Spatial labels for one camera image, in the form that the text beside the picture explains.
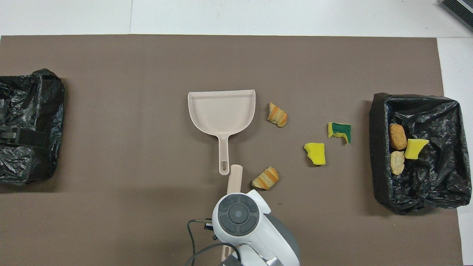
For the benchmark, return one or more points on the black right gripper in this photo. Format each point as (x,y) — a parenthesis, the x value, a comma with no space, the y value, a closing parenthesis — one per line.
(210,224)

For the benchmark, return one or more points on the beige plastic dustpan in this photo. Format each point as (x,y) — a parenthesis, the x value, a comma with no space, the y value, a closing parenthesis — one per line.
(221,111)

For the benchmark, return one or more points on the beige brush with black bristles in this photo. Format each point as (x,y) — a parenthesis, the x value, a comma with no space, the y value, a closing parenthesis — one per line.
(235,177)

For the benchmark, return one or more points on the striped croissant piece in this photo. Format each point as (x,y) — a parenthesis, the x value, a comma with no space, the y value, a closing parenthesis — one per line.
(277,116)
(397,162)
(266,178)

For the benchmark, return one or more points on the black bag lined bin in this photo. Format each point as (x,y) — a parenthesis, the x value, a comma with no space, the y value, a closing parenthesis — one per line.
(443,177)
(37,103)

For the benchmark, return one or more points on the small green yellow sponge piece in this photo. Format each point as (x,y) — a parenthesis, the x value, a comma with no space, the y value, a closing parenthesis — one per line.
(414,148)

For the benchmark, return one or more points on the dark ribbed device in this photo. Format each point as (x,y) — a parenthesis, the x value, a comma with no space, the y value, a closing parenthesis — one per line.
(462,9)

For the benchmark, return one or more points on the brown bread roll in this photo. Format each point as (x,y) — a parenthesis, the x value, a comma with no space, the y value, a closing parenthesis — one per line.
(398,136)

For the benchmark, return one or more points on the brown table mat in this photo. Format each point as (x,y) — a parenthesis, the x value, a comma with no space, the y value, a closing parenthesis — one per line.
(258,59)

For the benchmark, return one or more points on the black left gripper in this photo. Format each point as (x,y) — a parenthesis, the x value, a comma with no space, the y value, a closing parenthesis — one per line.
(29,139)

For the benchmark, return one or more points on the notched green yellow sponge piece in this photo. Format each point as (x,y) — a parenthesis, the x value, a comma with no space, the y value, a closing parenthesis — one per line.
(342,128)

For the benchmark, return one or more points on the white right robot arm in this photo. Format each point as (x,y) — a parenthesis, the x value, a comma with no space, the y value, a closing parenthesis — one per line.
(258,229)

